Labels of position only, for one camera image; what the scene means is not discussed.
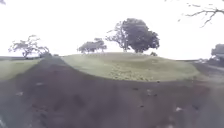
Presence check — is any large dark tree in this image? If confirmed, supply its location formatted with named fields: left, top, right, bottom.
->
left=105, top=17, right=161, bottom=54

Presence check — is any small bush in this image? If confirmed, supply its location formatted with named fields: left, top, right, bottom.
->
left=149, top=51, right=159, bottom=57

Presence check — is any sparse spreading tree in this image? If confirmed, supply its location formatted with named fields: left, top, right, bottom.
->
left=8, top=34, right=51, bottom=59

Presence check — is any medium spreading tree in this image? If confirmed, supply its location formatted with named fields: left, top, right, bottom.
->
left=77, top=37, right=108, bottom=55

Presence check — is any bare overhanging branch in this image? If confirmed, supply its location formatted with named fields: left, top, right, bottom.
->
left=164, top=0, right=224, bottom=28

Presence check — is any flat grass field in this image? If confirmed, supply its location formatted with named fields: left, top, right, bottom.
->
left=0, top=59, right=41, bottom=81

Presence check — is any dark asphalt path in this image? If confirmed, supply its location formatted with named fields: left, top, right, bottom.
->
left=0, top=56, right=224, bottom=128

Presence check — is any grass slope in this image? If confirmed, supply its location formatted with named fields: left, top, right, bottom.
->
left=61, top=52, right=204, bottom=83

